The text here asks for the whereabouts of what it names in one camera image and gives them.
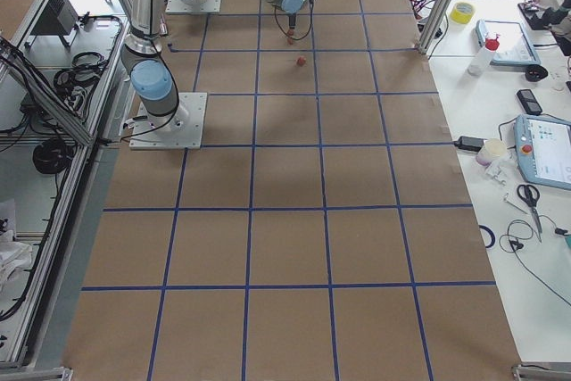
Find black power brick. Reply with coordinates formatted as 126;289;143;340
453;136;485;153

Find blue teach pendant far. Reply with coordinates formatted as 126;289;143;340
475;20;541;67

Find blue teach pendant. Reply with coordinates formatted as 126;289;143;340
514;114;570;190
475;20;541;67

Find blue teach pendant near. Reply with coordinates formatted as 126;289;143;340
514;114;570;190

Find black scissors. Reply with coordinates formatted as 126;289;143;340
517;184;542;241

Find yellow tape roll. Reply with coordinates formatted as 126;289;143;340
450;2;476;24

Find white squeeze bottle red cap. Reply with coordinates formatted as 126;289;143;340
467;35;500;77

